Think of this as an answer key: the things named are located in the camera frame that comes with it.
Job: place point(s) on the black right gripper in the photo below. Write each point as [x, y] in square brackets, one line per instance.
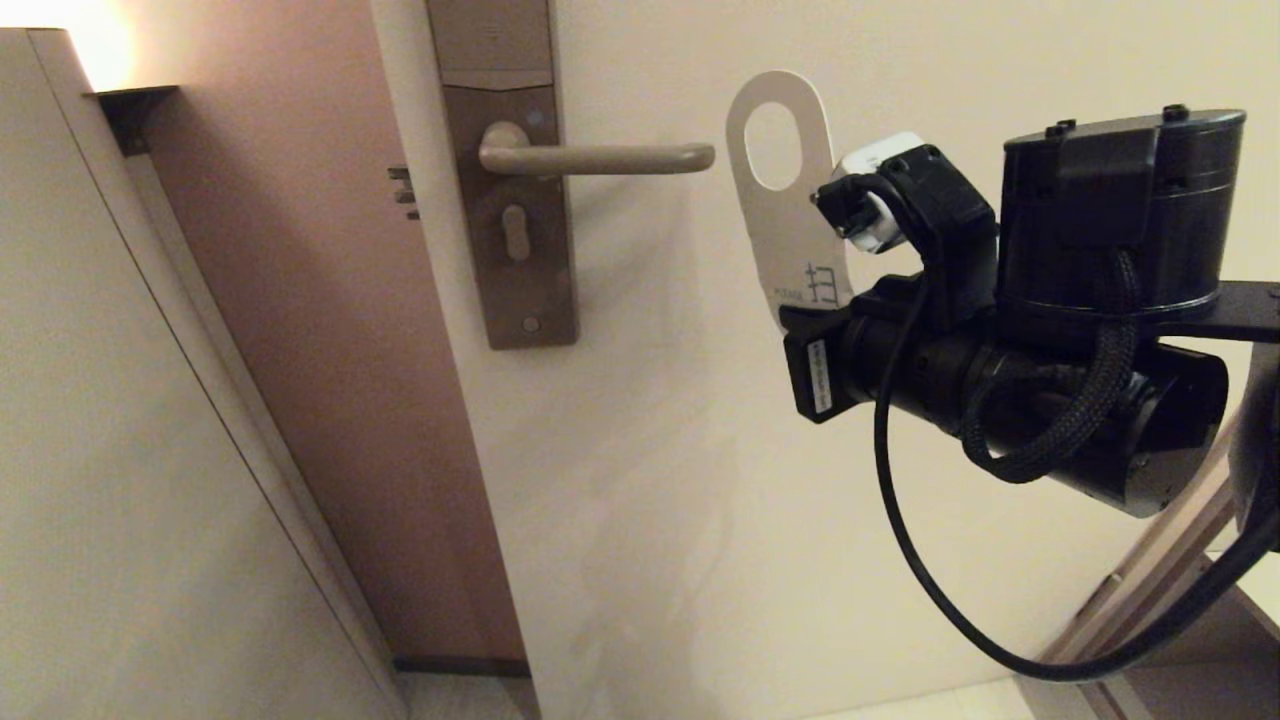
[850, 360]

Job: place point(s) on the white and blue door hanger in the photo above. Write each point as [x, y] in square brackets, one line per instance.
[790, 235]

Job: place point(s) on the white door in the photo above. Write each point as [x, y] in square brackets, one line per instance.
[700, 500]

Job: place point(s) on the brown door jamb panel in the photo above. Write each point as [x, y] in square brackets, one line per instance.
[330, 350]

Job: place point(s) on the brown metal lock plate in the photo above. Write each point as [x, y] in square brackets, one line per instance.
[520, 290]

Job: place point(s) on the beige keyhole cover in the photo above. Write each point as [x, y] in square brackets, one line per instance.
[516, 233]

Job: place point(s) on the brown wooden door frame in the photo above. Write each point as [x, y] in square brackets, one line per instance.
[1150, 590]

